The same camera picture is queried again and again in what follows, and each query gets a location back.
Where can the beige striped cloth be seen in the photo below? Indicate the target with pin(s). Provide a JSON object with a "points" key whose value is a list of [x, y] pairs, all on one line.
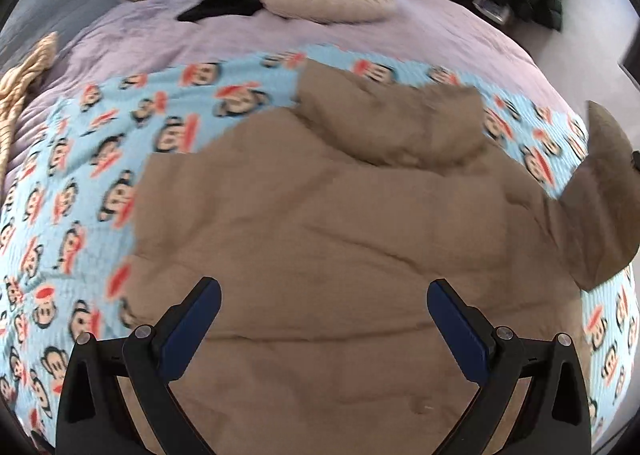
{"points": [[22, 80]]}

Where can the lilac duvet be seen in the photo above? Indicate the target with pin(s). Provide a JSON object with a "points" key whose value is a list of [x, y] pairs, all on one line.
{"points": [[200, 42]]}

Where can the grey-blue padded headboard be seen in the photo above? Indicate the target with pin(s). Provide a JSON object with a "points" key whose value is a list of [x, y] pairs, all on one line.
{"points": [[65, 0]]}

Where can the tan puffer jacket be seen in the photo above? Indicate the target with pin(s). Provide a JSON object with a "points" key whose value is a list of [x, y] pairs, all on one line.
{"points": [[325, 235]]}

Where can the blue monkey print blanket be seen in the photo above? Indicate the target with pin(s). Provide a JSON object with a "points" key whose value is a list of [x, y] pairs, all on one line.
{"points": [[75, 195]]}

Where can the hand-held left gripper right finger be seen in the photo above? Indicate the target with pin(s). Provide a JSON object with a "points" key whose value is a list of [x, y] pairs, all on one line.
{"points": [[460, 330]]}

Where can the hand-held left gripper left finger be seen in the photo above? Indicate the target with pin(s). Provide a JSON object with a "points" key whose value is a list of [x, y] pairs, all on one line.
{"points": [[192, 322]]}

